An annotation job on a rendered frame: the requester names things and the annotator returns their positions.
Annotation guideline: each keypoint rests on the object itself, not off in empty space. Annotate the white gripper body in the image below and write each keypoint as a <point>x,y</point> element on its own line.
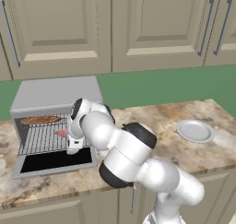
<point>73,146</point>

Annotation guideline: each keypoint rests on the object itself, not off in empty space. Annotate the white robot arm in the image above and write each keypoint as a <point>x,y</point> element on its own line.
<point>129,150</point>

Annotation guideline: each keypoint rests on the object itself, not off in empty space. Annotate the pink raw steak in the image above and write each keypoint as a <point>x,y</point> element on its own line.
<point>62,133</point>

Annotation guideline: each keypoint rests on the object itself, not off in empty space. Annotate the toaster oven glass door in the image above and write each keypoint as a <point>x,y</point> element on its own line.
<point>55,162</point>

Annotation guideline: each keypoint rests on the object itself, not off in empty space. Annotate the grey toaster oven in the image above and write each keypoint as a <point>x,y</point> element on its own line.
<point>55,91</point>

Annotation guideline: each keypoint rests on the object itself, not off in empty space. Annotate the beige base cupboard door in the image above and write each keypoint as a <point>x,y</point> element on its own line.
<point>58,207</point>
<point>143,203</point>
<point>216,200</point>

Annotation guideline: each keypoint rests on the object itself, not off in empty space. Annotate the grey round plate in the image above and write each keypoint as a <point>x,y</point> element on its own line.
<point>195,131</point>

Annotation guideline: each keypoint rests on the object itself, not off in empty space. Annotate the wide beige wall cupboard door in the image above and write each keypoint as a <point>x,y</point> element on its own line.
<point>159,21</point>
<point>58,25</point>

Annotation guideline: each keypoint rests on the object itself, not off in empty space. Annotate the narrow beige wall cupboard door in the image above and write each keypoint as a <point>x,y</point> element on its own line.
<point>226,57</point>

